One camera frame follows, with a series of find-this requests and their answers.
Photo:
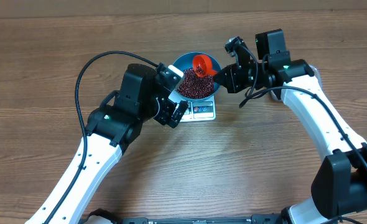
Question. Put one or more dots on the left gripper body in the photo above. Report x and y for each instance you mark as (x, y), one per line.
(165, 110)

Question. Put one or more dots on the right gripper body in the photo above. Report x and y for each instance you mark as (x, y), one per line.
(242, 80)

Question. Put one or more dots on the orange measuring scoop blue handle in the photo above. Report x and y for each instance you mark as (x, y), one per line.
(202, 65)

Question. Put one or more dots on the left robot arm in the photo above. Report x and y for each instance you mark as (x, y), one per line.
(110, 129)

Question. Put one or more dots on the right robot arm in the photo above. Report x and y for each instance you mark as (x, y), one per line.
(340, 185)

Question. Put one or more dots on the white digital kitchen scale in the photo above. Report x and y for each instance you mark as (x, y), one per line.
(199, 110)

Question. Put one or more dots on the blue metal bowl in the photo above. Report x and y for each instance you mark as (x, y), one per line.
(185, 62)

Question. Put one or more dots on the red beans in bowl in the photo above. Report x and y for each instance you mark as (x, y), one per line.
(196, 84)

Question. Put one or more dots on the clear plastic container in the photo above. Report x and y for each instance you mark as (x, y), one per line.
(275, 94)

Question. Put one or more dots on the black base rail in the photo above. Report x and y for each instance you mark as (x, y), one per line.
(101, 216)

